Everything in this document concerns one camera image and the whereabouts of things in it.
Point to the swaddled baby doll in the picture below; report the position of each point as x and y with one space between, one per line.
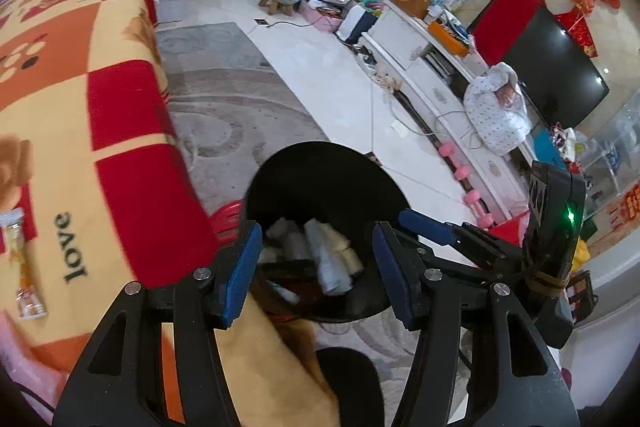
492 117

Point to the orange white snack packet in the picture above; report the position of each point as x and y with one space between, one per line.
22 267

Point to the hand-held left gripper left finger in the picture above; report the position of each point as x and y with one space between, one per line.
245 272

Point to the red cloth cover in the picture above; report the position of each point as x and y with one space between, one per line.
505 12

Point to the grey patterned rug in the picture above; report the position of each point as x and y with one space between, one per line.
225 107

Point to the white television cabinet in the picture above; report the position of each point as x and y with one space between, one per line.
400 42

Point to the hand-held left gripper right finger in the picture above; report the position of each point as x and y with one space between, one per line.
392 272

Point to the orange red printed blanket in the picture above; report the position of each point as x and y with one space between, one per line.
125 107

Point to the red plastic stool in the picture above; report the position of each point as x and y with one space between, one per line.
230 222

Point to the black flat television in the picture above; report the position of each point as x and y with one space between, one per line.
555 67

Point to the black round seat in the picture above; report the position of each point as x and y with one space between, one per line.
350 387

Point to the pink flat box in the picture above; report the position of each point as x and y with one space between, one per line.
320 14

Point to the white power strip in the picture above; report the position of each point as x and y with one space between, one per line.
377 72

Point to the black round trash bin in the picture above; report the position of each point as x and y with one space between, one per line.
320 187

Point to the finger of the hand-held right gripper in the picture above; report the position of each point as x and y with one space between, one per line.
430 227
465 264

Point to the small white tissue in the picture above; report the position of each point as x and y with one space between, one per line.
280 237

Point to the white navy bag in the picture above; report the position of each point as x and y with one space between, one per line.
357 24

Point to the pink cloth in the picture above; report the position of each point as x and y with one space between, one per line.
25 367

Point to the pink dumbbell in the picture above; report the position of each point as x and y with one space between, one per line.
455 162
477 207

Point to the orange box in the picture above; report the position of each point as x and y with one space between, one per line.
447 39

